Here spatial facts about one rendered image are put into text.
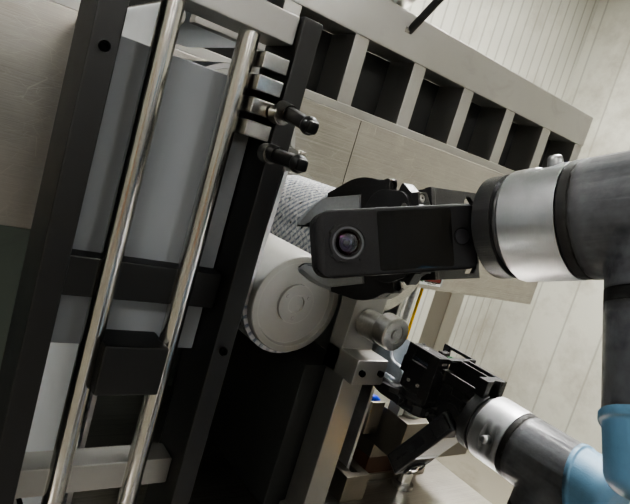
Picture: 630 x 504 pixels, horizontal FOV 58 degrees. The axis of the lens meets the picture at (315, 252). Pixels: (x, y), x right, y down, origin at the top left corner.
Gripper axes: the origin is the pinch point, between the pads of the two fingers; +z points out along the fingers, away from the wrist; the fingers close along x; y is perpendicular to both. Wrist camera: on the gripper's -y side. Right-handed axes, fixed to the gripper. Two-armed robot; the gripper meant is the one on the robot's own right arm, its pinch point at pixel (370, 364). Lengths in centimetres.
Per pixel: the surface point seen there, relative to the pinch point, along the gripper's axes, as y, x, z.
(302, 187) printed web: 21.1, 9.8, 14.3
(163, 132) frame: 23.9, 41.9, -12.7
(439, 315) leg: -6, -71, 48
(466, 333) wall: -49, -238, 156
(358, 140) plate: 31.3, -10.3, 29.9
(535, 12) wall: 137, -206, 158
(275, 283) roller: 10.7, 21.3, -2.4
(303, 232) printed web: 15.6, 12.3, 7.6
